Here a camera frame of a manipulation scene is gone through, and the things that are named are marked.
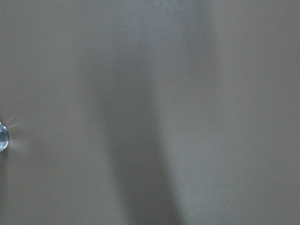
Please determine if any glass sauce bottle metal spout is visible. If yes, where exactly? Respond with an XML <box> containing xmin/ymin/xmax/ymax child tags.
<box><xmin>0</xmin><ymin>123</ymin><xmax>9</xmax><ymax>151</ymax></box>

